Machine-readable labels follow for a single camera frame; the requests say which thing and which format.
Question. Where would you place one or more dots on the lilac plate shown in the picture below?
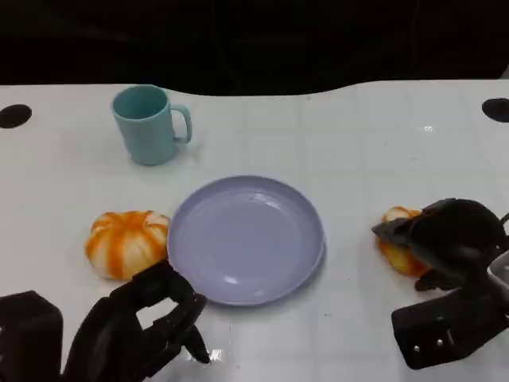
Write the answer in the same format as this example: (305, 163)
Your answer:
(246, 242)

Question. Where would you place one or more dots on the pale green mug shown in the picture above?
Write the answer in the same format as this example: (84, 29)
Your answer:
(149, 137)

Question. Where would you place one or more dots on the orange and white bread roll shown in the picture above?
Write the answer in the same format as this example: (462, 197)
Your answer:
(399, 258)
(123, 244)

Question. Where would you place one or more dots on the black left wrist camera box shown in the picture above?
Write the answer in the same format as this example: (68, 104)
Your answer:
(28, 338)

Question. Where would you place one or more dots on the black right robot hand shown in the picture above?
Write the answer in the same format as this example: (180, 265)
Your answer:
(457, 235)

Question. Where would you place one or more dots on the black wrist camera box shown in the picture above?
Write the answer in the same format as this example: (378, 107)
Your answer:
(437, 330)
(28, 338)

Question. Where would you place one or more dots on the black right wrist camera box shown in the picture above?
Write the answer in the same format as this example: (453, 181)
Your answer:
(437, 330)

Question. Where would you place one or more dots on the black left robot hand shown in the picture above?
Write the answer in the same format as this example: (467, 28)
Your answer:
(115, 318)

